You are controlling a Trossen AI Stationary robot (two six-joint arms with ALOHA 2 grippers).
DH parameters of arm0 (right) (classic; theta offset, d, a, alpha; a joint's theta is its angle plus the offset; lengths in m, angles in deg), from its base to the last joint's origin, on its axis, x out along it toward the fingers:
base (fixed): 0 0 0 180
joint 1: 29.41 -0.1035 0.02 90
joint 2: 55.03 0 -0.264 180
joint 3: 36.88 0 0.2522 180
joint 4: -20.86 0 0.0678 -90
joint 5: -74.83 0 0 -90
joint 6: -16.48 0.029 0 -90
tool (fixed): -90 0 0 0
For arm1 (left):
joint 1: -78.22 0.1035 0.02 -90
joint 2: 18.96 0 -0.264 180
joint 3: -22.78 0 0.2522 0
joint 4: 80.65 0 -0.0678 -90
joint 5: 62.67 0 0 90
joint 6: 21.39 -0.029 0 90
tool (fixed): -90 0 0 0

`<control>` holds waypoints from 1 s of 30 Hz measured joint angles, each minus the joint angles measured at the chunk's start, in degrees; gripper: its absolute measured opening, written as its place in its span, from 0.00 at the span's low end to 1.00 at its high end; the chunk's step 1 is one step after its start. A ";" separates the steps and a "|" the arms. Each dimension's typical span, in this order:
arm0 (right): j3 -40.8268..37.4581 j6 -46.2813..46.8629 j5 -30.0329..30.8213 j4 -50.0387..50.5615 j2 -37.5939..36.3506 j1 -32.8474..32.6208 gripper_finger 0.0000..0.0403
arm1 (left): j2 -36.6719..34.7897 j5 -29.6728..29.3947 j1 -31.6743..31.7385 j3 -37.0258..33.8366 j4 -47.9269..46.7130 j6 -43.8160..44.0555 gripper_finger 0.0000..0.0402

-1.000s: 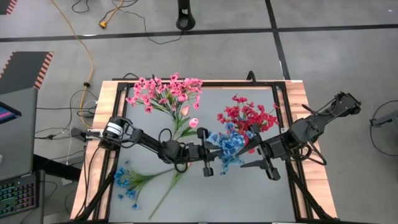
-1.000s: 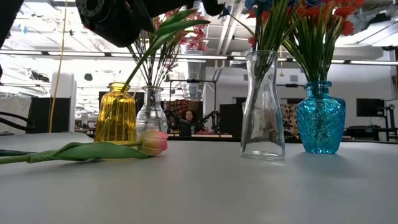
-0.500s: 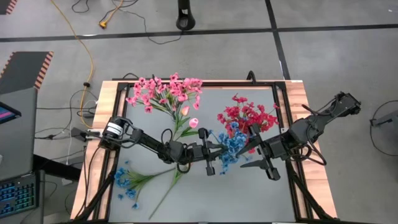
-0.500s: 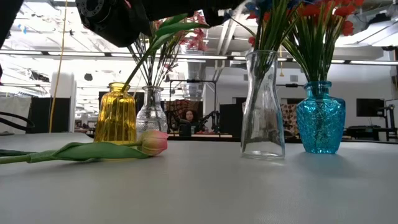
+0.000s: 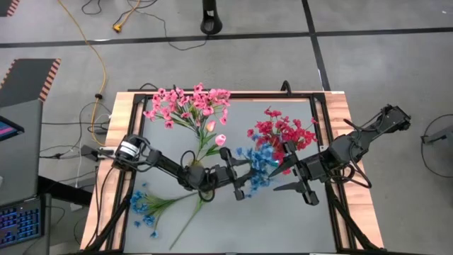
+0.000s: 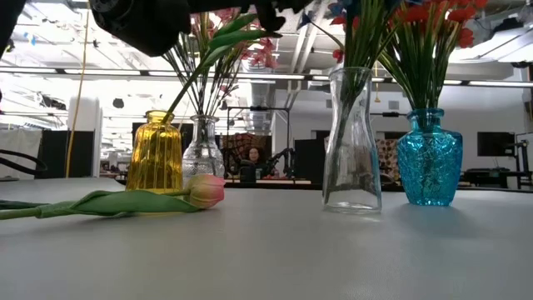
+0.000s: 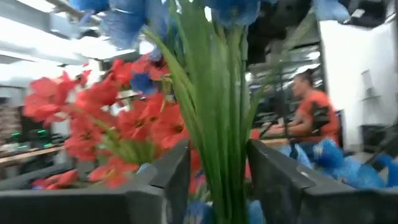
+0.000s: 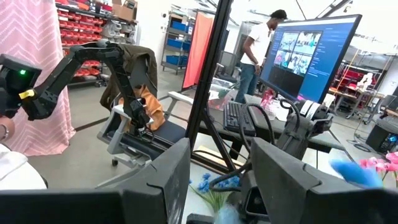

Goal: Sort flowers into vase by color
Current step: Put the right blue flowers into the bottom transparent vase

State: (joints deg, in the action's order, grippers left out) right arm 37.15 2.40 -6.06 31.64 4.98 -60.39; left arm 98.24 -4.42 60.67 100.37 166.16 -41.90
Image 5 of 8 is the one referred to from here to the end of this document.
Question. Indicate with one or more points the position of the black power strip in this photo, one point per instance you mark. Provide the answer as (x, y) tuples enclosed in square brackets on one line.
[(90, 151)]

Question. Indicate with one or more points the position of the green stems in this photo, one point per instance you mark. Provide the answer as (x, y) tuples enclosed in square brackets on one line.
[(260, 159)]

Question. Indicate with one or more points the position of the black stand base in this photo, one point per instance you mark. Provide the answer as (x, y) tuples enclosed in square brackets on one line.
[(211, 25)]

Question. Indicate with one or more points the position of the grey stand foot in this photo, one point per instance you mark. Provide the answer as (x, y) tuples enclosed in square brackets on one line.
[(439, 136)]

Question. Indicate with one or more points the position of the yellow ribbed glass vase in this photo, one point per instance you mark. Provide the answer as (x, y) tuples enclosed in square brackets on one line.
[(195, 164)]

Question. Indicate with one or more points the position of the blue textured glass vase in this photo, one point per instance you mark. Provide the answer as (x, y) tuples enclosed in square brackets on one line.
[(275, 163)]

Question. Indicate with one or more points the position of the blue artificial flower bunch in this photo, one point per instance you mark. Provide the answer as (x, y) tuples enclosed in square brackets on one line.
[(155, 205)]

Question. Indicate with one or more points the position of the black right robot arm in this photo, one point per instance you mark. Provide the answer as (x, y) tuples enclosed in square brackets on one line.
[(357, 143)]

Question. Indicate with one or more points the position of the wooden table border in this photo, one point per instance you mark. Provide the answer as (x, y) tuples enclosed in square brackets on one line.
[(122, 113)]

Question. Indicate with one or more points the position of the black computer monitor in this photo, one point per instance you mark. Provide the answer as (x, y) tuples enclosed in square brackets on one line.
[(7, 129)]

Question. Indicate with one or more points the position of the pink artificial flower bunch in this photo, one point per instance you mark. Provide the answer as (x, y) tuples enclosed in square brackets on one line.
[(172, 96), (212, 95)]

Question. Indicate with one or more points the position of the black floor mat orange stripes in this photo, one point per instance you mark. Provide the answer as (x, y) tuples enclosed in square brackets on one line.
[(24, 81), (5, 5)]

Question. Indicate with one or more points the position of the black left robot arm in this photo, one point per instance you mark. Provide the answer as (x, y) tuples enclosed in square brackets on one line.
[(166, 164)]

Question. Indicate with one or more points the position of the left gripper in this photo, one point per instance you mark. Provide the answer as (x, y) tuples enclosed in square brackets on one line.
[(223, 177)]

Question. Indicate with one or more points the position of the keyboard with lit keys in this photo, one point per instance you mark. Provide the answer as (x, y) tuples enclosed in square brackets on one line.
[(19, 221)]

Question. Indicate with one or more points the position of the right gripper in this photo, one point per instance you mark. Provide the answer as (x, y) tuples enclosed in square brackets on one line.
[(315, 169)]

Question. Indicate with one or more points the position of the blue artificial flowers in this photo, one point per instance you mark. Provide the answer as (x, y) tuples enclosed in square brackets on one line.
[(230, 95)]

